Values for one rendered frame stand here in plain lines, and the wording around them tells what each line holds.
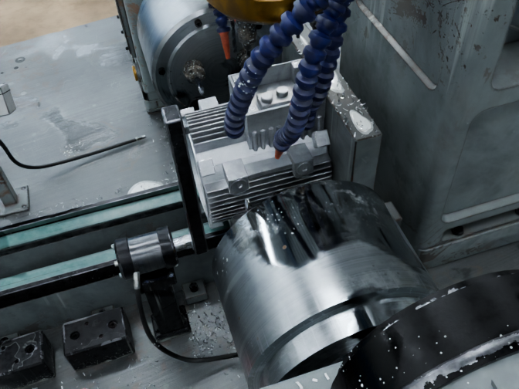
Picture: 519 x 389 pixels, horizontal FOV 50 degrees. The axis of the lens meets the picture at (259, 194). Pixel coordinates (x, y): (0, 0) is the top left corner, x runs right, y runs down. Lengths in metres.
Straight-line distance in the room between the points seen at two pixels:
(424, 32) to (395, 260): 0.33
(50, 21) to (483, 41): 2.69
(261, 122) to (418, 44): 0.24
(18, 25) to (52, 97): 1.75
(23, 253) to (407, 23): 0.72
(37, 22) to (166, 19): 2.21
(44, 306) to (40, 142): 0.50
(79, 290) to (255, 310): 0.42
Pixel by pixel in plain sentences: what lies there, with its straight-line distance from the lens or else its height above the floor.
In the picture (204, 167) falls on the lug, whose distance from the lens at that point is 0.81.
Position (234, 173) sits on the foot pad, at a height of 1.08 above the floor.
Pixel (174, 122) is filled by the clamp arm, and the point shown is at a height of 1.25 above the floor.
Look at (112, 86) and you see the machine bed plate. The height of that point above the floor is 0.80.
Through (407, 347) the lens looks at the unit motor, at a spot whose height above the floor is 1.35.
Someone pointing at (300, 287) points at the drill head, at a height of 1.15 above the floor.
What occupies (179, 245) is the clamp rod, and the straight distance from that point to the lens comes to 0.80.
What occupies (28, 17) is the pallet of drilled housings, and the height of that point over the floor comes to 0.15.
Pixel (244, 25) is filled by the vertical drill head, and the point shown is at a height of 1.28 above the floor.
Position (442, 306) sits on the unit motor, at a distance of 0.35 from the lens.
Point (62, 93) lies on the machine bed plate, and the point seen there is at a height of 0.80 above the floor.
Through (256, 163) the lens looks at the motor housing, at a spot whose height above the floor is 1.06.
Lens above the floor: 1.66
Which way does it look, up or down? 48 degrees down
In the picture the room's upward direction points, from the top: 4 degrees counter-clockwise
